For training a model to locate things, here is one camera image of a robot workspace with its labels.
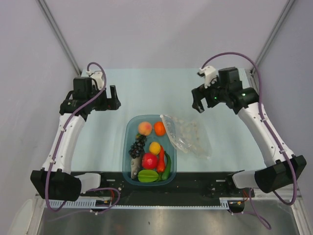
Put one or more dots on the orange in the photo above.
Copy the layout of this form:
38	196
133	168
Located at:
159	128

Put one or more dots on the red chili pepper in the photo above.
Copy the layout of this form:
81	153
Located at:
161	162

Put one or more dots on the grey toy fish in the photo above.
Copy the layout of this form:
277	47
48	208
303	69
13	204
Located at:
135	166

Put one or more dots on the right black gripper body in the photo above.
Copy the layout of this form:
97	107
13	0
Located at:
215	93

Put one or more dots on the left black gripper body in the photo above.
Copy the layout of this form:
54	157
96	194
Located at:
102	103

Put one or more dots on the green star fruit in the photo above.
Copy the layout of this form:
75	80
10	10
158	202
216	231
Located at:
147	176

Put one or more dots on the white cable duct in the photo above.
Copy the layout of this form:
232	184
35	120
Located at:
101	204

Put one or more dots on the left aluminium frame post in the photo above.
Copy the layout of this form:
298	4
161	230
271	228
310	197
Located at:
47	13

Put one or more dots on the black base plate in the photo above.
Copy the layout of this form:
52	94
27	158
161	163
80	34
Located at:
186	189

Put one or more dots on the peach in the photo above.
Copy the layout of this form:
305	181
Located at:
145	128

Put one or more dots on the clear zip top bag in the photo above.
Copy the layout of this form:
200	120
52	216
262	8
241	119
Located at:
189	136

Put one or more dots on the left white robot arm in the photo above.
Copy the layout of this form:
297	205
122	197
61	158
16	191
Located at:
54	180

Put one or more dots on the red apple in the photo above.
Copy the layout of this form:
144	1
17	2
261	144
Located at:
149	161

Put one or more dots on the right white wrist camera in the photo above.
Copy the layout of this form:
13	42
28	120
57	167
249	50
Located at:
209	73

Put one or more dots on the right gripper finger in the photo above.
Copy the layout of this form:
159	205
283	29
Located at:
197	105
197	95

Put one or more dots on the green cucumber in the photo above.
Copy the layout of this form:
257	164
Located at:
165	174

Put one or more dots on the dark grape bunch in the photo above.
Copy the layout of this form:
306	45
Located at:
137	147

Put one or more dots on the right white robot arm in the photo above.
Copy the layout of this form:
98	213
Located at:
283	167

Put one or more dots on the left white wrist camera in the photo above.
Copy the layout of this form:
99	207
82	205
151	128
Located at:
96	78

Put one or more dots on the right aluminium frame post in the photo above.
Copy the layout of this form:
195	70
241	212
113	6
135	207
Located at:
274	31

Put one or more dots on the blue transparent plastic bin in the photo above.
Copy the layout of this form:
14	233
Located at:
130	135

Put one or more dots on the aluminium frame post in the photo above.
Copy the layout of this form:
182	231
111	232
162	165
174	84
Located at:
47	13
274	31

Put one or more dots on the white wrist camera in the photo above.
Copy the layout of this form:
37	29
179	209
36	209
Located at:
209	73
96	78

